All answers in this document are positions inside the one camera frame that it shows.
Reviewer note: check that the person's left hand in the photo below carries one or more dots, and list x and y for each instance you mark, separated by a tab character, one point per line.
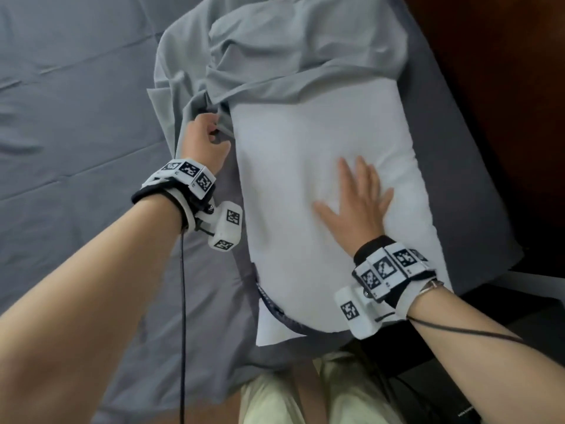
199	145

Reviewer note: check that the person's right hand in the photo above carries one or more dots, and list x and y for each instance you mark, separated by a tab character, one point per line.
359	216

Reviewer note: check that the person's right little finger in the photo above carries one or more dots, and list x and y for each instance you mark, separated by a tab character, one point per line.
387	200

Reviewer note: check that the person's left fingers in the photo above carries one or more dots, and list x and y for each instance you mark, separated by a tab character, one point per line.
211	126

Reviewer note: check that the person's right thumb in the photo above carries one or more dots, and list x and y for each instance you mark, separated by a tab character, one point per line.
327	212

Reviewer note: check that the person's right middle finger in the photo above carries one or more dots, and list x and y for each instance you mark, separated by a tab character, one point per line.
362	174

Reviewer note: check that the white pillow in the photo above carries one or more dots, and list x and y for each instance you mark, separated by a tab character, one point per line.
300	154

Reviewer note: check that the light grey pillowcase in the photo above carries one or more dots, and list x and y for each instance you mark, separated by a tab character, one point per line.
282	48

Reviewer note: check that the person's left forearm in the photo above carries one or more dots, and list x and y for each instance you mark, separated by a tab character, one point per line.
84	313

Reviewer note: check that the person's right forearm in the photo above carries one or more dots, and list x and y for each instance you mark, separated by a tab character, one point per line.
481	362

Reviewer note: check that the grey bed sheet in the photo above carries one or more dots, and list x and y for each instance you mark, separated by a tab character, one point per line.
79	105

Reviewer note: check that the dark wooden headboard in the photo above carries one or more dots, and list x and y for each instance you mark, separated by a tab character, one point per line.
507	105

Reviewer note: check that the beige shorts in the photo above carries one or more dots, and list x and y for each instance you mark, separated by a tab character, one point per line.
353	388

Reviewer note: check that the white marker wrist camera rig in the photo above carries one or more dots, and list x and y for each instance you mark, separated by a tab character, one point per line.
384	271
194	176

